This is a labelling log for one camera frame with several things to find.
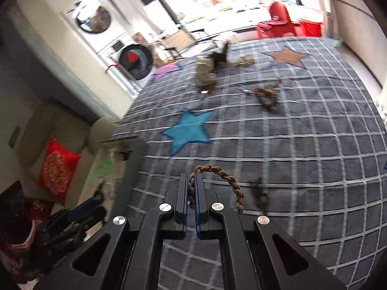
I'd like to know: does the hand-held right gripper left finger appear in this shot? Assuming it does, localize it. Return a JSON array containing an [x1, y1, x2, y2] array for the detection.
[[36, 173, 188, 290]]

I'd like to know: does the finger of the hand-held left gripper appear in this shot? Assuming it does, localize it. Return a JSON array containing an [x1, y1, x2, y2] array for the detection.
[[74, 206, 107, 233], [65, 198, 102, 216]]

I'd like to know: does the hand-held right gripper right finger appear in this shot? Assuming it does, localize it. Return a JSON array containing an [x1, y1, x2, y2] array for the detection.
[[194, 173, 346, 290]]

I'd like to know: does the brown braided rope bracelet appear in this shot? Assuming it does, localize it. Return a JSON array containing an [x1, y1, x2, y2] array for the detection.
[[187, 164, 245, 215], [252, 79, 282, 109]]

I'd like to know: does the grey storage box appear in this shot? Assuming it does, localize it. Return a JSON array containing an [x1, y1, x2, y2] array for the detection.
[[101, 137, 149, 218]]

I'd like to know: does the red patterned cushion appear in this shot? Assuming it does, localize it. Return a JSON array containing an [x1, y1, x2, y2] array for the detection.
[[36, 139, 82, 204]]

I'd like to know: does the black hair clip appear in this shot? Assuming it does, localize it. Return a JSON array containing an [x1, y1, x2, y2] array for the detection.
[[249, 177, 269, 210]]

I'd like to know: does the beige sofa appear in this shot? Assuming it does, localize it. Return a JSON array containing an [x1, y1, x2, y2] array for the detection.
[[21, 106, 121, 218]]

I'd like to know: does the grey checked star blanket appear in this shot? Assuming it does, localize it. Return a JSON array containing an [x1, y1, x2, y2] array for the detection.
[[112, 36, 387, 290]]

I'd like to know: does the khaki cloth pouch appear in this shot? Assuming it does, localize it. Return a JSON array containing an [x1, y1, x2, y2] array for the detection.
[[193, 56, 217, 91]]

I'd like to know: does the white washing machine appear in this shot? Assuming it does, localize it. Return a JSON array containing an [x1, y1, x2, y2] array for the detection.
[[97, 32, 155, 91]]

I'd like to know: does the black cloth pouch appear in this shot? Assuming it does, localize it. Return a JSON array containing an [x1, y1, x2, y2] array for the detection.
[[207, 41, 230, 65]]

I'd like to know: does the wooden chair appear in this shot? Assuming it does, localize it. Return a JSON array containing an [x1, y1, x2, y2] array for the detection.
[[157, 27, 197, 58]]

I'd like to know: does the white dryer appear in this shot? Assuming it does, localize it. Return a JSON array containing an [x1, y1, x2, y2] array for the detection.
[[60, 0, 130, 49]]

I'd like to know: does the red plastic chair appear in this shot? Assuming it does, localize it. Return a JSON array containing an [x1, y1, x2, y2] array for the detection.
[[256, 1, 298, 40]]

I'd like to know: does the red bucket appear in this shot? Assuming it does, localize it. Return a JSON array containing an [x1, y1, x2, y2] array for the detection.
[[298, 9, 325, 38]]

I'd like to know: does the beige cabinet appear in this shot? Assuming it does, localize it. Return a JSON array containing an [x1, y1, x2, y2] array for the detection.
[[328, 0, 387, 88]]

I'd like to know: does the gold chain necklace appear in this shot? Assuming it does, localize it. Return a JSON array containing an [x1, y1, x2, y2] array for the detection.
[[234, 54, 256, 67]]

